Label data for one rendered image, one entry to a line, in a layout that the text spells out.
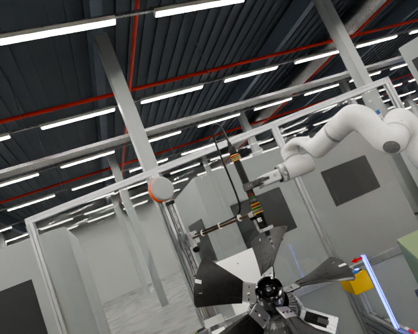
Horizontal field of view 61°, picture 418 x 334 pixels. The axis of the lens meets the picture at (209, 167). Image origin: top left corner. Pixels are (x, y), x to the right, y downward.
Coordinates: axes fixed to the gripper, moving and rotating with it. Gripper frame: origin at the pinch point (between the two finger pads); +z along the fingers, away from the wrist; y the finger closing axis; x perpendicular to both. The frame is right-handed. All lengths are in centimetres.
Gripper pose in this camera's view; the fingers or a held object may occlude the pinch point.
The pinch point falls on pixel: (247, 186)
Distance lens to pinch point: 162.5
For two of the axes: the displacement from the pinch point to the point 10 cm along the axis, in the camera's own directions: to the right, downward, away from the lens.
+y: -0.1, 1.8, 9.8
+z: -9.3, 3.7, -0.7
